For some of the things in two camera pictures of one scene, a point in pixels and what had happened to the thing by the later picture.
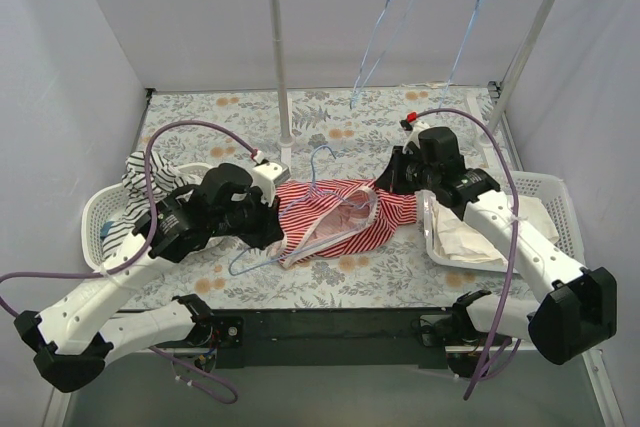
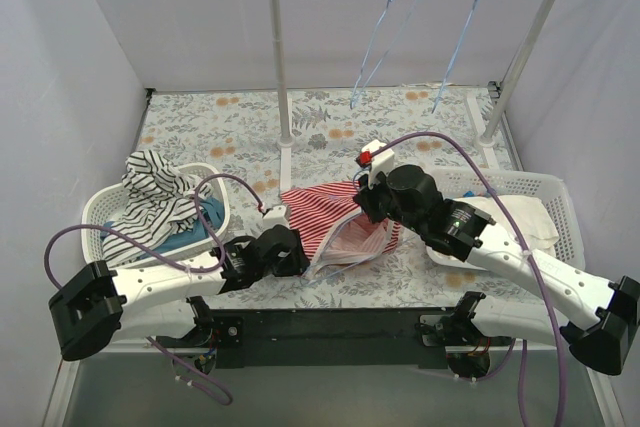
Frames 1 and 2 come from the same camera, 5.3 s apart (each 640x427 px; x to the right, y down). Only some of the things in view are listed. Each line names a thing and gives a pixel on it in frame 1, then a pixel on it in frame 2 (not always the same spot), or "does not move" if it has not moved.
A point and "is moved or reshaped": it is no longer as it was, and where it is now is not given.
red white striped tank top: (325, 217) is moved or reshaped
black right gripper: (395, 173) to (370, 202)
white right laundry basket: (527, 184) does not move
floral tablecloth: (322, 134) does not move
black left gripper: (267, 226) to (293, 257)
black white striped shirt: (136, 180) does not move
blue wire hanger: (312, 192) to (316, 280)
